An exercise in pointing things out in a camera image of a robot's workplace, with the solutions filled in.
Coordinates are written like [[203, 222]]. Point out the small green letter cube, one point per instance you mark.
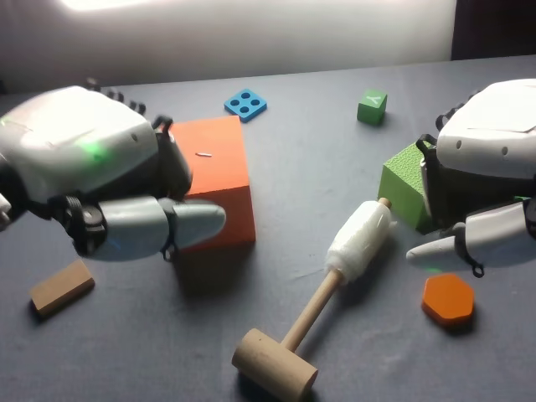
[[370, 111]]

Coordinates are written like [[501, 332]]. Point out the blue square four-hole block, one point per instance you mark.
[[245, 105]]

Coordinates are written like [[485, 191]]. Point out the large orange foam block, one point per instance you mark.
[[218, 171]]

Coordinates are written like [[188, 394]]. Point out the tan rectangular wooden block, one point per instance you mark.
[[63, 289]]

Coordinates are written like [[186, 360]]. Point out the orange hexagon block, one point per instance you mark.
[[448, 298]]

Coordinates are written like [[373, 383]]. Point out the grey table cloth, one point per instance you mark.
[[146, 356]]

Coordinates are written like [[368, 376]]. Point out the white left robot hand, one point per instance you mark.
[[75, 138]]

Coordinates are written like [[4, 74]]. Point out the large green textured cube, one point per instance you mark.
[[402, 184]]

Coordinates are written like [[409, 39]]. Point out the metal nail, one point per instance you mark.
[[203, 155]]

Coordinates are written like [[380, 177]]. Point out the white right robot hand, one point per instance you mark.
[[486, 138]]

